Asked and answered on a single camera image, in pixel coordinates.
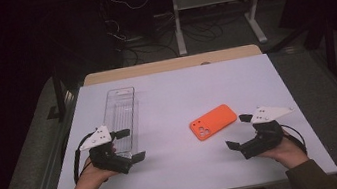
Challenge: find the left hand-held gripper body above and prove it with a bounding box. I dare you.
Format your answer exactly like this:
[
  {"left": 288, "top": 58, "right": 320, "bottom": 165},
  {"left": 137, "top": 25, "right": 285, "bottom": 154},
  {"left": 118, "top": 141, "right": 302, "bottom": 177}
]
[{"left": 76, "top": 121, "right": 135, "bottom": 182}]

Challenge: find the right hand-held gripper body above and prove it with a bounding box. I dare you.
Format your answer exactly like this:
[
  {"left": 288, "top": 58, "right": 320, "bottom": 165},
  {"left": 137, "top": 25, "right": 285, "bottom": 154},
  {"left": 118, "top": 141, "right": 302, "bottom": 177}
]
[{"left": 234, "top": 100, "right": 300, "bottom": 161}]

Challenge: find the clear plastic tray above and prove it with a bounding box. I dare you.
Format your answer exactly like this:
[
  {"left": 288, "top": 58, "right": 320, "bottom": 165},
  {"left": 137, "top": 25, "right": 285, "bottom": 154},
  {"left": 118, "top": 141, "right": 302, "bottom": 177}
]
[{"left": 97, "top": 85, "right": 146, "bottom": 162}]

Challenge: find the orange phone case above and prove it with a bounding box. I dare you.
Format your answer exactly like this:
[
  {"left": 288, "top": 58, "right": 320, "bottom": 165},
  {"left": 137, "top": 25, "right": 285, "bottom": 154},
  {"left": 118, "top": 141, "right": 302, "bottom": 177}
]
[{"left": 186, "top": 102, "right": 241, "bottom": 144}]

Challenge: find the person's right hand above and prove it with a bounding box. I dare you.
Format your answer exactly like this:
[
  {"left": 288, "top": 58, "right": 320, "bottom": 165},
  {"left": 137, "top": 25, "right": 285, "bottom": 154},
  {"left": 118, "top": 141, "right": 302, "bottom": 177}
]
[{"left": 256, "top": 126, "right": 312, "bottom": 174}]

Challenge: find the person's left hand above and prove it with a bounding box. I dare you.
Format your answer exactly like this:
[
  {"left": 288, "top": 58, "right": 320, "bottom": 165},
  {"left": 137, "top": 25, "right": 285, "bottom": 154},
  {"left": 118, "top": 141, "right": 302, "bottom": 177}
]
[{"left": 68, "top": 153, "right": 122, "bottom": 189}]

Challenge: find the right hand-held gripper cable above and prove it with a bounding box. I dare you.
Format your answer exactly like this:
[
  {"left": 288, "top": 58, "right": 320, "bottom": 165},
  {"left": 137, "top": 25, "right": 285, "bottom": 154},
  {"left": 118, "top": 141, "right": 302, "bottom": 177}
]
[{"left": 278, "top": 120, "right": 309, "bottom": 159}]

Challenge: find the tangle of floor cables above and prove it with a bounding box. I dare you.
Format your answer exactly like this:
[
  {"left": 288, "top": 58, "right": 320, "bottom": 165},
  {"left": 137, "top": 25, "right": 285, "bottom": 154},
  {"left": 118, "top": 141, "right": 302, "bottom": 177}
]
[{"left": 104, "top": 0, "right": 251, "bottom": 69}]

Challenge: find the white hanging cable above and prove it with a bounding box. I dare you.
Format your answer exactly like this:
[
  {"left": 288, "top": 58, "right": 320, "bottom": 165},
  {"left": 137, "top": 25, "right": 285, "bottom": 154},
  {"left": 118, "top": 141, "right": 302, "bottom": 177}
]
[{"left": 104, "top": 0, "right": 157, "bottom": 16}]

